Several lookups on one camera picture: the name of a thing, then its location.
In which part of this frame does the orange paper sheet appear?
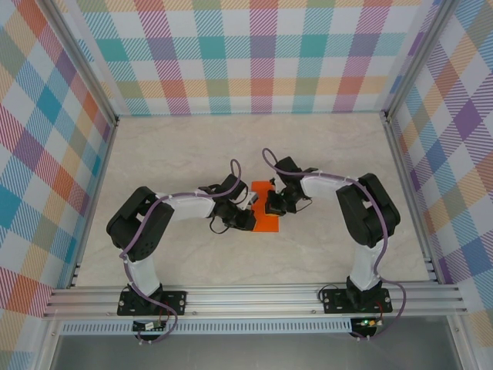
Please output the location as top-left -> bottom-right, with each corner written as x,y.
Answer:
250,180 -> 281,234

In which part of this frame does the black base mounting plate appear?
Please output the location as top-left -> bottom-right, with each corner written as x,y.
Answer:
116,288 -> 189,318
321,287 -> 394,315

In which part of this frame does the grey metal panel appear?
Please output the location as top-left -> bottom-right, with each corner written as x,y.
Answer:
49,333 -> 463,370

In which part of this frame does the small black circuit board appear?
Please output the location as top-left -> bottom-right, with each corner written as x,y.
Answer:
132,319 -> 166,332

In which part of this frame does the thin black cable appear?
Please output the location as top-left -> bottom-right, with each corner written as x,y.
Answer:
294,194 -> 314,214
208,216 -> 231,236

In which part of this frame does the purple cable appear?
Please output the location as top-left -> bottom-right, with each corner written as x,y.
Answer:
261,147 -> 407,342
119,159 -> 247,346

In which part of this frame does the wide aluminium base rail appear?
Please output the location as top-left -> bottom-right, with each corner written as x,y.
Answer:
42,284 -> 469,319

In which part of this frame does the black wire loop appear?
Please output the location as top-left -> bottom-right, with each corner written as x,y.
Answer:
316,284 -> 337,305

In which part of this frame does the slotted grey cable tray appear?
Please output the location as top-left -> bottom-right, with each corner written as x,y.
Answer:
61,318 -> 354,335

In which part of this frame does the aluminium table edge rail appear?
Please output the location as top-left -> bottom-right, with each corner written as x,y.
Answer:
67,117 -> 120,290
381,111 -> 442,284

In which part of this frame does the aluminium frame post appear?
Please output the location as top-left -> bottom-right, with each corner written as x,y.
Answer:
383,0 -> 461,120
40,0 -> 120,128

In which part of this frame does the aluminium frame leg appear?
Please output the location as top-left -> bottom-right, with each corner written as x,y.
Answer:
34,318 -> 65,370
446,314 -> 477,370

